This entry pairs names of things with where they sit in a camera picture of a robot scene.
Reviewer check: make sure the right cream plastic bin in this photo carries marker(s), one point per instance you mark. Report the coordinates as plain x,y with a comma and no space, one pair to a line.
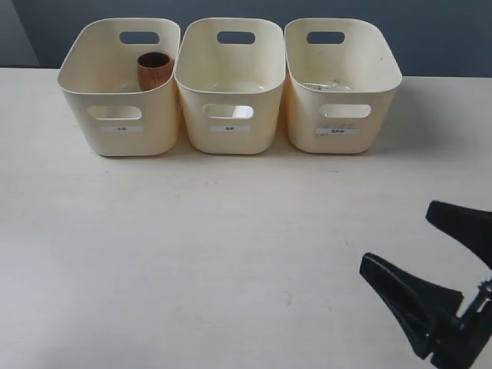
342,78

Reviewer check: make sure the middle cream plastic bin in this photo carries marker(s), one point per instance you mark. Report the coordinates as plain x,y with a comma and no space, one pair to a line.
230,74

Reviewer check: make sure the brown wooden cup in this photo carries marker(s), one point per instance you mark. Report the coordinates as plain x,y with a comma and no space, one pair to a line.
154,70

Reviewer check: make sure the left cream plastic bin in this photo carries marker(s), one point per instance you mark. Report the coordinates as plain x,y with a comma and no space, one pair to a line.
99,79

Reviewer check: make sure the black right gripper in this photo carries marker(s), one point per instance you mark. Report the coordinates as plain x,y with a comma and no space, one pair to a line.
425,310

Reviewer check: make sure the cream plastic bin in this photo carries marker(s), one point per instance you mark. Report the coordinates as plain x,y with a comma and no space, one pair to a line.
99,79
342,78
230,74

